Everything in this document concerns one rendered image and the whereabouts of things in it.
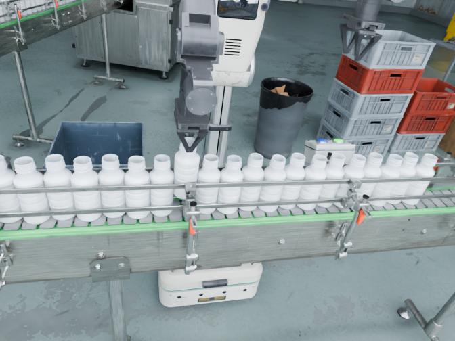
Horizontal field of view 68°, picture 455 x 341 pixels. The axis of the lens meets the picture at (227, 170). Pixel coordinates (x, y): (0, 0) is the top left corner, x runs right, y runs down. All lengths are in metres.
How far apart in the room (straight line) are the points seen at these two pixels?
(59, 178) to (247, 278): 1.18
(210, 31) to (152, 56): 3.90
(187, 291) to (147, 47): 3.36
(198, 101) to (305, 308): 1.61
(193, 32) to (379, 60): 2.56
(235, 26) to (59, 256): 0.93
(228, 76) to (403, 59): 2.15
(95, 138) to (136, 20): 3.14
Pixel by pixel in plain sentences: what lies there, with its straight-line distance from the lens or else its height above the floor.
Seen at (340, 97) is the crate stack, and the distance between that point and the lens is 3.34.
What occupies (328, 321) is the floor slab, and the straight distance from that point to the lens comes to 2.05.
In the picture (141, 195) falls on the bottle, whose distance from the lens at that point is 0.84.
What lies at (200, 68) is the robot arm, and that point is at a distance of 0.64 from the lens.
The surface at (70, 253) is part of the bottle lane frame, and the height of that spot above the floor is 0.92.
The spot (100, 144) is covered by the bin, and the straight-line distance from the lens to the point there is 1.50.
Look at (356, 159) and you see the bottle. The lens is 0.98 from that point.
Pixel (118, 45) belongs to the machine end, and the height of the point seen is 0.35.
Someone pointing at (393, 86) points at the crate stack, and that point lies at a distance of 3.35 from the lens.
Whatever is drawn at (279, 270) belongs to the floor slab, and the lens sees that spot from 2.16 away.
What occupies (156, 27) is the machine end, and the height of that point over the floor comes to 0.64.
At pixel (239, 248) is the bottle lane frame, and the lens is 0.99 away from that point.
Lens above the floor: 1.61
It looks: 34 degrees down
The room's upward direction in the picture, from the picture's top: 9 degrees clockwise
